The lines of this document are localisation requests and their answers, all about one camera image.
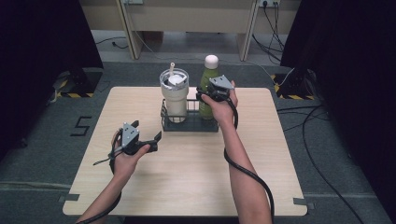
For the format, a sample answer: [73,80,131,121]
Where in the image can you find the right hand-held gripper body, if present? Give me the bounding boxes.
[202,75,235,103]

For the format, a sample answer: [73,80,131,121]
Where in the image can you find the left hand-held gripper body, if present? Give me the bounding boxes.
[120,121,149,156]

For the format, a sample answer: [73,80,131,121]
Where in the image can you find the green bottle with white cap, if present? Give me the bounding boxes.
[198,54,219,120]

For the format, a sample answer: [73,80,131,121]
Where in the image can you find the cream tumbler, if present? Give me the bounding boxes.
[159,67,191,124]

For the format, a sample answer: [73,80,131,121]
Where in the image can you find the dark grey wire rack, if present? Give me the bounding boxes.
[160,98,219,133]

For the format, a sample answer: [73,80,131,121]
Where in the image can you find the person's right hand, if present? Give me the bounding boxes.
[200,79,239,125]

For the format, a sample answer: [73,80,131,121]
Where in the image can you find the person's left hand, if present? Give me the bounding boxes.
[110,130,151,180]

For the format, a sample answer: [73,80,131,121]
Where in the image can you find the black stand base striped tape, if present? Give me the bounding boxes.
[272,68,318,101]
[59,66,104,99]

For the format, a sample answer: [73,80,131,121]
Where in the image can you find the grey tape piece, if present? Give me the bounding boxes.
[292,197,316,210]
[58,193,80,203]

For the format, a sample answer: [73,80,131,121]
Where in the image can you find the dark curtain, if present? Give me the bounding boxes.
[0,0,105,158]
[279,0,396,216]

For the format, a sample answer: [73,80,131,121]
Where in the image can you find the white floor cable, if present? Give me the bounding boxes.
[134,31,295,87]

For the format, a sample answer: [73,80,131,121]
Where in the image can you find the black cable bundle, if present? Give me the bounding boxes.
[251,1,288,63]

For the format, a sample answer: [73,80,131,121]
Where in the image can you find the thin black floor cable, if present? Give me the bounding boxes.
[94,36,129,50]

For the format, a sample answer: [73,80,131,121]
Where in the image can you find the black floor cables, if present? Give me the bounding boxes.
[276,104,366,224]

